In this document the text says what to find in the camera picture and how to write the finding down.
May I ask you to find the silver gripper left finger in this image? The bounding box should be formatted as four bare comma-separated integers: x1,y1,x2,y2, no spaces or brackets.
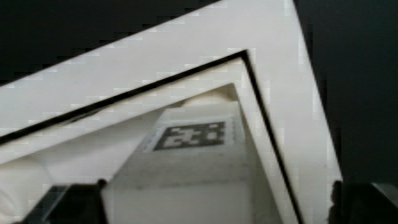
19,179,108,224

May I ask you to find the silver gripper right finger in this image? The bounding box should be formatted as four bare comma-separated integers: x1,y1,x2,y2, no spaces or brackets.
329,181,398,224

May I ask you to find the white leg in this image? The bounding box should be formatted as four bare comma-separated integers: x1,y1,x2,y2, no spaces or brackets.
101,101,284,224

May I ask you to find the white square tabletop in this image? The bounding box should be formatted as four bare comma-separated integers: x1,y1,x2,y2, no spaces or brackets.
0,57,302,224

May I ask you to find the white obstacle bar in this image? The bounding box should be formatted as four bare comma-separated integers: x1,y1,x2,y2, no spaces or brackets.
0,0,341,224

